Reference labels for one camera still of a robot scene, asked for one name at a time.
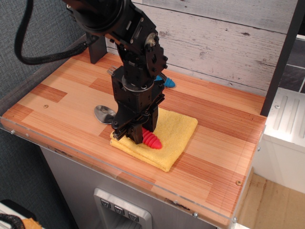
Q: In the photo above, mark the silver dispenser button panel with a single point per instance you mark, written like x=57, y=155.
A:
x=116, y=213

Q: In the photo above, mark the yellow folded cloth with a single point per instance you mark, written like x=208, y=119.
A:
x=173, y=130

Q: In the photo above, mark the red handled metal spoon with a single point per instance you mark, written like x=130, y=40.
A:
x=106, y=115

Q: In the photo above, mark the grey toy fridge cabinet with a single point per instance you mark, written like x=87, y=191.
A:
x=78, y=183

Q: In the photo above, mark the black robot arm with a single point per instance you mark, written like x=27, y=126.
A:
x=139, y=83

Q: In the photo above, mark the white toy sink unit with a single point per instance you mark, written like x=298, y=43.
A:
x=280, y=156

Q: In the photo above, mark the blue handled metal fork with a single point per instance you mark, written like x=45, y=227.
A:
x=168, y=82

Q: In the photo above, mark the dark grey right post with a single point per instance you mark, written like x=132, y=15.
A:
x=284, y=56

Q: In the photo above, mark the dark grey left post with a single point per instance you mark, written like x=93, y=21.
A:
x=97, y=47

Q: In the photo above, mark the dark grey post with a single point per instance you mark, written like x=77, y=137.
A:
x=97, y=47
x=284, y=56

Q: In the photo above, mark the clear acrylic table edge guard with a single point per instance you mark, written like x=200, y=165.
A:
x=208, y=178

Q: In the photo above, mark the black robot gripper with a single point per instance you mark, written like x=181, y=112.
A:
x=136, y=109

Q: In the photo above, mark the orange object at corner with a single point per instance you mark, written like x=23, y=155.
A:
x=31, y=224

